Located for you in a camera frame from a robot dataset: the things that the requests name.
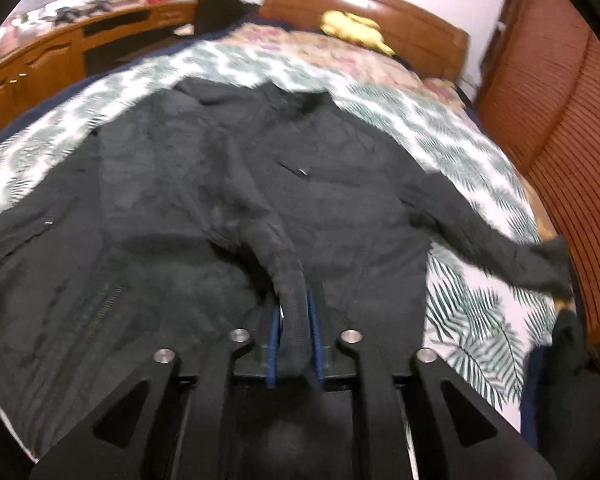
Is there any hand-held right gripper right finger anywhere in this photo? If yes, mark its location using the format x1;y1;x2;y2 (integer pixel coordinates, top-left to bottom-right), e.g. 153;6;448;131
305;285;557;480

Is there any palm leaf bed sheet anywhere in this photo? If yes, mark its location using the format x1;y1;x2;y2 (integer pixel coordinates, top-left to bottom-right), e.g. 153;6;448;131
0;10;561;436

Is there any floral quilt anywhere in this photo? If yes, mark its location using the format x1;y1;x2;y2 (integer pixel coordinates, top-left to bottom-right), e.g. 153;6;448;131
220;25;473;108

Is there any dark cloth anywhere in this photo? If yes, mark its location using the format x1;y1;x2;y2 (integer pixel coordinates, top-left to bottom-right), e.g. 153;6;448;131
549;310;600;463

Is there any black jacket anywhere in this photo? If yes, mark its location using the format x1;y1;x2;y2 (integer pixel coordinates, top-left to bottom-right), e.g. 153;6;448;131
0;76;574;466

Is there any yellow plush toy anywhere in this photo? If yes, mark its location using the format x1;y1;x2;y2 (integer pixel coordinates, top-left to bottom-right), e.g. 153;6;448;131
320;10;396;57

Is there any dark chair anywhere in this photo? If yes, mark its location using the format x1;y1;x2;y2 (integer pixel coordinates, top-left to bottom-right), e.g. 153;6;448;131
196;0;262;37

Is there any wooden headboard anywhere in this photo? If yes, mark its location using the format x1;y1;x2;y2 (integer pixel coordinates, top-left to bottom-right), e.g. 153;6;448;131
259;0;471;81

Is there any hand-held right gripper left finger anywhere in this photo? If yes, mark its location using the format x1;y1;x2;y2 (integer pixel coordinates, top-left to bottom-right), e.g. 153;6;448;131
30;305;287;480

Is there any wooden louvered wardrobe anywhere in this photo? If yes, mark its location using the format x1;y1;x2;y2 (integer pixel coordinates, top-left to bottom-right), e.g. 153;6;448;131
474;0;600;356

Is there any wooden desk cabinet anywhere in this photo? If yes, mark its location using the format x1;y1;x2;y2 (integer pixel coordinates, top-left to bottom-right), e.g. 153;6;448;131
0;0;201;128

